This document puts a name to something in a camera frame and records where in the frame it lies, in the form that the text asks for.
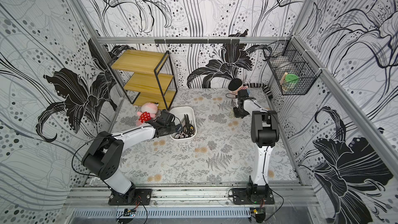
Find black handled scissors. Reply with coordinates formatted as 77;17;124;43
183;114;195;137

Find green lid in basket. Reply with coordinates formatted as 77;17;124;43
285;74;300;85

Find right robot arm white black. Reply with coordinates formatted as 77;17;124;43
233;89;280;195

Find white plastic storage box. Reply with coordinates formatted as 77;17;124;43
170;106;197;142

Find striped plush tail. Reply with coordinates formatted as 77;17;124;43
246;83;273;100

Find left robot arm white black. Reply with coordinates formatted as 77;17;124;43
81;110;182;195

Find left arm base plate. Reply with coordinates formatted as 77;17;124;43
108;188;152;206

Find pink plush pig toy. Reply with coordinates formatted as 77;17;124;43
136;102;159;126

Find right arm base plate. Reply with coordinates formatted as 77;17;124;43
228;188;275;206

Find wooden three tier shelf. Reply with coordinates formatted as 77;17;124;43
111;49;178;110

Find black wire basket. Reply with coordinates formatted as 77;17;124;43
263;39;318;95

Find floral table mat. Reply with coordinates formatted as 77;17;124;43
88;86;299;185

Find small circuit board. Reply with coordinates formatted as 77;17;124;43
123;208;137;218

